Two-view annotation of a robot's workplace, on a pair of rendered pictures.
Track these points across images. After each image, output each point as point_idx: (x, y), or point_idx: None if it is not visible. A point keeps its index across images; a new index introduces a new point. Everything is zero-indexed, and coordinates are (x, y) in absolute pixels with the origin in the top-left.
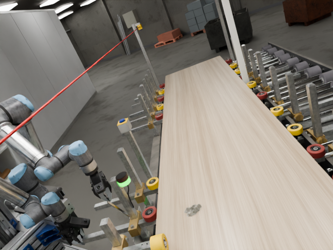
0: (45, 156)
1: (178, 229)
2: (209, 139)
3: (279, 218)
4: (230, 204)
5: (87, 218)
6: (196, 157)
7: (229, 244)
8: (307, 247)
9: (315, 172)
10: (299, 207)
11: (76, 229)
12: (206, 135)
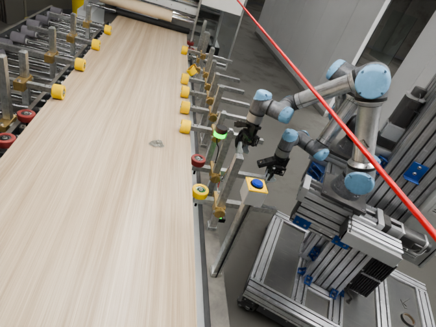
0: (294, 96)
1: (170, 137)
2: (100, 225)
3: (96, 115)
4: (124, 135)
5: (259, 163)
6: (135, 196)
7: (137, 119)
8: (95, 102)
9: (37, 124)
10: (78, 115)
11: (269, 166)
12: (98, 239)
